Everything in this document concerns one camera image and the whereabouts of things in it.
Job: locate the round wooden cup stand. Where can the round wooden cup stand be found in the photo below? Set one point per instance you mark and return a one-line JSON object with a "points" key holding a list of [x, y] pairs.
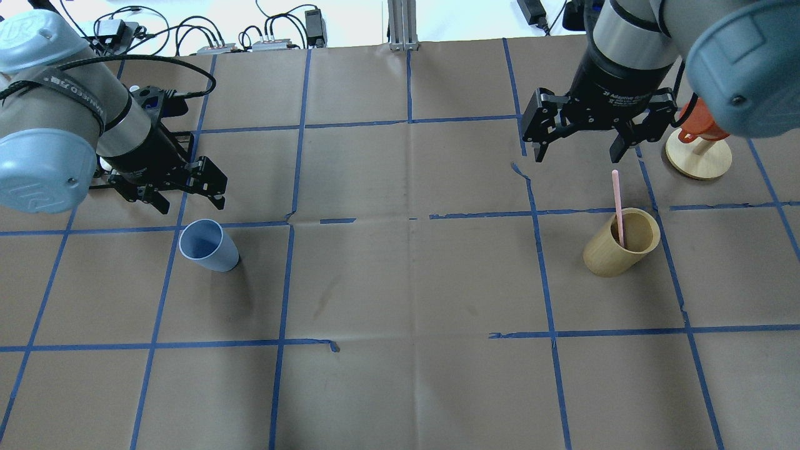
{"points": [[699, 159]]}

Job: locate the grey usb hub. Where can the grey usb hub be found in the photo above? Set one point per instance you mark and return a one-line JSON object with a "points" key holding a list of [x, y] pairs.
{"points": [[272, 45], [223, 48]]}

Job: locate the light blue cup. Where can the light blue cup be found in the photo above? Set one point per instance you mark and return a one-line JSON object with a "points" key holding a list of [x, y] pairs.
{"points": [[206, 243]]}

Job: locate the black mug rack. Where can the black mug rack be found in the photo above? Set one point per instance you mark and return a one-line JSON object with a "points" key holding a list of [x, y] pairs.
{"points": [[158, 160]]}

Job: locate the aluminium frame post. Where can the aluminium frame post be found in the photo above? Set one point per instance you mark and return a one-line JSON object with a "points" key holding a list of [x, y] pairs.
{"points": [[402, 25]]}

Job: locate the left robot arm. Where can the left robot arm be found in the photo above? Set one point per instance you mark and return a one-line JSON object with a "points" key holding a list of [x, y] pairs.
{"points": [[64, 111]]}

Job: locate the black power adapter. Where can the black power adapter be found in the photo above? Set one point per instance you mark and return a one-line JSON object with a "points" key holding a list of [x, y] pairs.
{"points": [[316, 32], [534, 13], [109, 31]]}

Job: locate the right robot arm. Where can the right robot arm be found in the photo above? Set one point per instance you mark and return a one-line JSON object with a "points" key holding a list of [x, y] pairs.
{"points": [[740, 59]]}

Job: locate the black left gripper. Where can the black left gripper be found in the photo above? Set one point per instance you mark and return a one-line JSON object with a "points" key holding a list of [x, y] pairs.
{"points": [[149, 154]]}

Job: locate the orange cup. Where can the orange cup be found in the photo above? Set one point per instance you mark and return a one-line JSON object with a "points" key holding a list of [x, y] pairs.
{"points": [[699, 123]]}

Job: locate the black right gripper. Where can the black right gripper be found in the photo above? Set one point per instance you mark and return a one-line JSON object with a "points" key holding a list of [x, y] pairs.
{"points": [[615, 86]]}

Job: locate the bamboo cylinder holder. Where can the bamboo cylinder holder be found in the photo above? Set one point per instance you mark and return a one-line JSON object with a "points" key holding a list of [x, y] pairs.
{"points": [[610, 252]]}

